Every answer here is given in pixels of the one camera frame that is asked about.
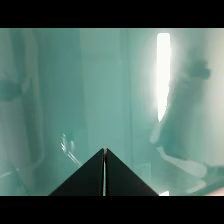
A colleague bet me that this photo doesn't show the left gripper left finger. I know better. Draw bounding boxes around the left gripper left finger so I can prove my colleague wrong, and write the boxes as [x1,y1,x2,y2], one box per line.
[49,148,105,197]

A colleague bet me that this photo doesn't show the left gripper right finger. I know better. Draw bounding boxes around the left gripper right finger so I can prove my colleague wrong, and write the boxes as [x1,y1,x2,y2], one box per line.
[105,147,160,197]

